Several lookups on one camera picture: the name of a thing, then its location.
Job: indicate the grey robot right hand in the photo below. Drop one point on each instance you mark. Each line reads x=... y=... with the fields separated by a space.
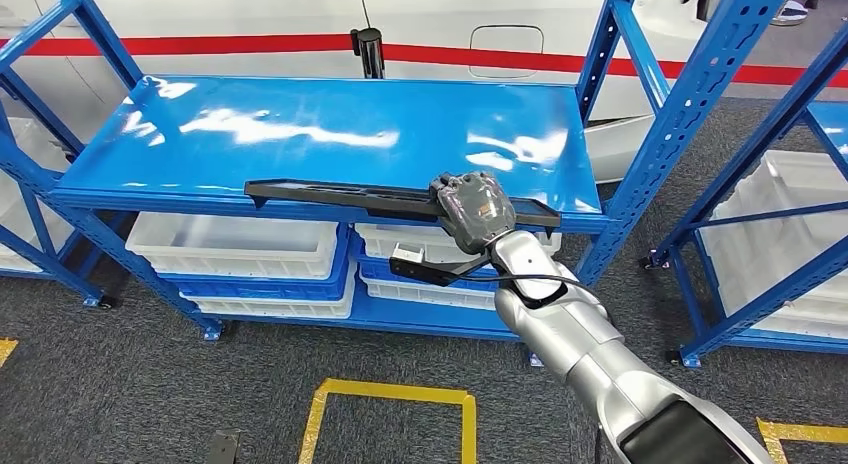
x=477 y=209

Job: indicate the black plastic frame part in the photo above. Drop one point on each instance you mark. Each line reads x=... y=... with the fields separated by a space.
x=331 y=194

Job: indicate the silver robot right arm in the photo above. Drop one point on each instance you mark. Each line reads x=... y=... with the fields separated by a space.
x=570 y=335

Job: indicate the grey robot base part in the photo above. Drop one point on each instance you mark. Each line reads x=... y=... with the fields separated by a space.
x=224 y=448

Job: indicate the blue metal shelf rack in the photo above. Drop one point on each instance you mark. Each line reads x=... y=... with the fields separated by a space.
x=762 y=308
x=60 y=274
x=232 y=156

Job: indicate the white car red stripe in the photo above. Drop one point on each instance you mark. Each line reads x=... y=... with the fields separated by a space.
x=199 y=10

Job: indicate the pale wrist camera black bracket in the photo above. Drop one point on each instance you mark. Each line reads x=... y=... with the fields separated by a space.
x=407 y=252

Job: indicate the black stanchion post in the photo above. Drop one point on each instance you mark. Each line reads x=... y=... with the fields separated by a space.
x=370 y=53

